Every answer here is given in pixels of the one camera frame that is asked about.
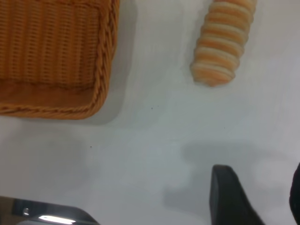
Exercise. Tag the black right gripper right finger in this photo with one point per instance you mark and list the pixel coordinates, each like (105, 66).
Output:
(296, 199)

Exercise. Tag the orange woven wicker basket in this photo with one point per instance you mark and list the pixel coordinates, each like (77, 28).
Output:
(51, 47)

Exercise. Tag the dark glossy metal bracket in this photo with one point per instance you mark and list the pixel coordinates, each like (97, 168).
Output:
(65, 214)

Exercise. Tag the striped twisted bread roll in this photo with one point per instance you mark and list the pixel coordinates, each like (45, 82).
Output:
(222, 42)

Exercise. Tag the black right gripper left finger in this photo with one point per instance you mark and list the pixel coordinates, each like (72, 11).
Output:
(229, 201)

